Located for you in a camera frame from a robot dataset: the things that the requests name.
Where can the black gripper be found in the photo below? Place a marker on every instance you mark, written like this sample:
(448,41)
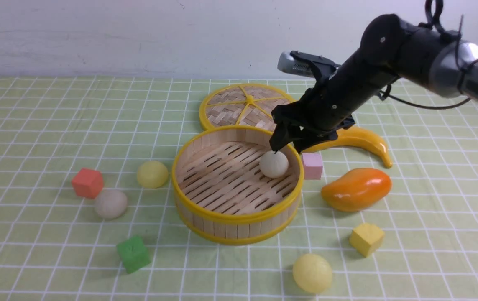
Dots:
(312,120)

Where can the white bun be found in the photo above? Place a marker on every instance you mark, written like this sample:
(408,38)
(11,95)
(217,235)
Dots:
(273,164)
(110,204)

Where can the yellow bun front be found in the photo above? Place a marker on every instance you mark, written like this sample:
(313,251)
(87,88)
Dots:
(312,273)

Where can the yellow bun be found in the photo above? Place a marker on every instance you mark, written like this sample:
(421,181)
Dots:
(152,174)
(312,273)

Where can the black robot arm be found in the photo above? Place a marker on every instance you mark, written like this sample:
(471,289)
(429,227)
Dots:
(390,49)

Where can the woven bamboo steamer lid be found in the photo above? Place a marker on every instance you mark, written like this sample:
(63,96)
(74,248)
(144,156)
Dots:
(247,104)

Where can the bamboo steamer tray yellow rim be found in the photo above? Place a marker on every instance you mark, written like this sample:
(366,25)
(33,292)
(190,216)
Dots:
(221,193)

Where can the pink cube block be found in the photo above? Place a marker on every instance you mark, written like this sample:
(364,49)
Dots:
(313,166)

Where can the yellow toy banana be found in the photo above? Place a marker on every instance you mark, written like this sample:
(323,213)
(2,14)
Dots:
(358,137)

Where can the orange toy mango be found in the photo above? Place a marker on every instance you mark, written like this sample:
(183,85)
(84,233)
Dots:
(357,189)

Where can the yellow cube block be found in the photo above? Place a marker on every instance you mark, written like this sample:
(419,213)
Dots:
(366,238)

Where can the green cube block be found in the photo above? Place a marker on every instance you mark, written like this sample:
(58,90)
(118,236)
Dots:
(133,254)

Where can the red cube block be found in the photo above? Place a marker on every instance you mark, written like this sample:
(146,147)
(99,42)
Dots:
(87,183)

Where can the green checked tablecloth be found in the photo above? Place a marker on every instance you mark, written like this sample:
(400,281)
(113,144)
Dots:
(54,247)

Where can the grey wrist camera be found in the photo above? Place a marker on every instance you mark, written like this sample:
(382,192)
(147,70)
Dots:
(306,65)

